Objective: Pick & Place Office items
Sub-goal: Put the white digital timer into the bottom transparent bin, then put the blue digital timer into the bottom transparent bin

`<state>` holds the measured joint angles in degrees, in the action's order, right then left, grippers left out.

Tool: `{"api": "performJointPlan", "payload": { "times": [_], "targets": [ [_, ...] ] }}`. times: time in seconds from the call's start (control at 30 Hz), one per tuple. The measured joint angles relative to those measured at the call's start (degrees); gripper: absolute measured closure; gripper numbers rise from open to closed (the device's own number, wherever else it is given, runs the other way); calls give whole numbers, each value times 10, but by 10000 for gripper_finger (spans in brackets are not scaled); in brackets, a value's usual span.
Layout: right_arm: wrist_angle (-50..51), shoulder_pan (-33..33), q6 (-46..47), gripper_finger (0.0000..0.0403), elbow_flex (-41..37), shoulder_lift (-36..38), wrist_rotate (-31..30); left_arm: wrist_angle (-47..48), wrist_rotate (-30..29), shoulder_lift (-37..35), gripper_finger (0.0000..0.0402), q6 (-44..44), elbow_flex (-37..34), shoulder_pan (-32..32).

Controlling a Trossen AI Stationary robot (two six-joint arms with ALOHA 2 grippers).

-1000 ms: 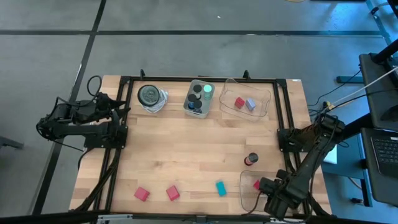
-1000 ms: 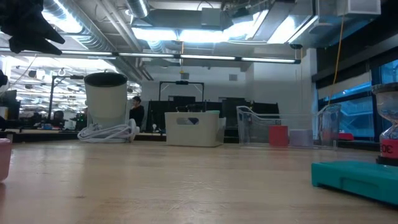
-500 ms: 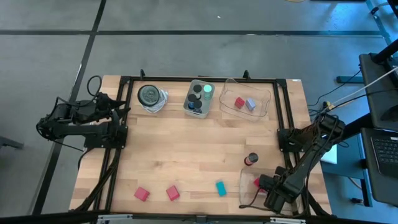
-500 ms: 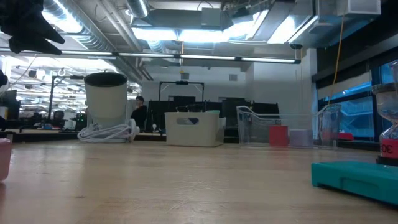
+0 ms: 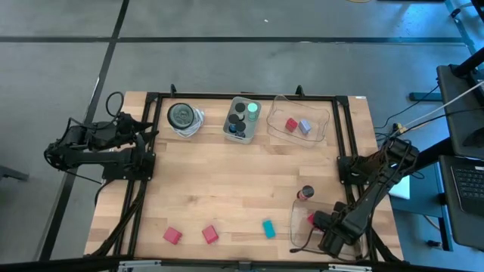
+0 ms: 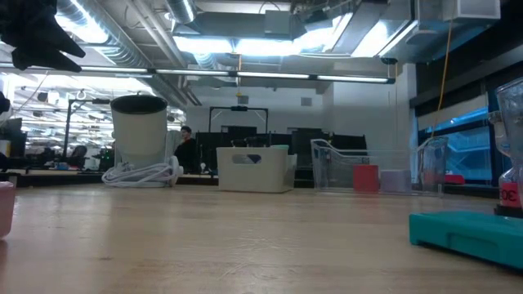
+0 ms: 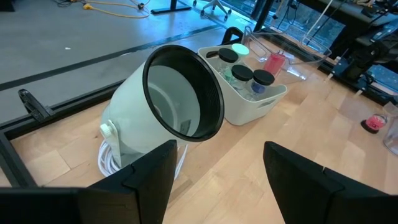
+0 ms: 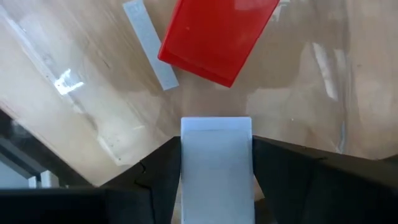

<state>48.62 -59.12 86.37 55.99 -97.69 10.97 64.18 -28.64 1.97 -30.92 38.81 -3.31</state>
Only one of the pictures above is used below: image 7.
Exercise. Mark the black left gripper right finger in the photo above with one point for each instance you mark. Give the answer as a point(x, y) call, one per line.
point(304, 196)

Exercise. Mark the black frame clamp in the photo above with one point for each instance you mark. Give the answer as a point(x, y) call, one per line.
point(227, 32)
point(32, 105)

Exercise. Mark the black-lid jar red contents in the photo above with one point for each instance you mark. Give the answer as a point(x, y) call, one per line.
point(376, 122)

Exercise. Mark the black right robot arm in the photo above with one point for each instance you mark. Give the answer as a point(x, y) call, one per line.
point(363, 59)

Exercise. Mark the red cube adapter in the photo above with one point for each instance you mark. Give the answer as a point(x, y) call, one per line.
point(274, 63)

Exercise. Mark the mint-lid jar green contents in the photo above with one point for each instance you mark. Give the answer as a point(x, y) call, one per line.
point(240, 49)

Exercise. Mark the white plastic bin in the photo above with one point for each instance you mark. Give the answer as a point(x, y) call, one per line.
point(242, 109)

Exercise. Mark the black-lid jar violet contents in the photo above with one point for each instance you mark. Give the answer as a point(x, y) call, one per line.
point(263, 77)

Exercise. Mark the clear plastic tray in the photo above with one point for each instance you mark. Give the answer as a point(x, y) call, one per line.
point(311, 53)
point(392, 137)

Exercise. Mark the black aluminium table frame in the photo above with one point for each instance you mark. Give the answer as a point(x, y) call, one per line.
point(15, 161)

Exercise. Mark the grey office chair base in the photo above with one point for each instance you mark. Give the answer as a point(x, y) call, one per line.
point(214, 6)

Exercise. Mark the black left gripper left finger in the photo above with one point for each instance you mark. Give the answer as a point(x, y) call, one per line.
point(140, 193)

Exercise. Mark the black flat stand base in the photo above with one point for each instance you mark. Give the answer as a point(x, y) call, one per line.
point(171, 7)

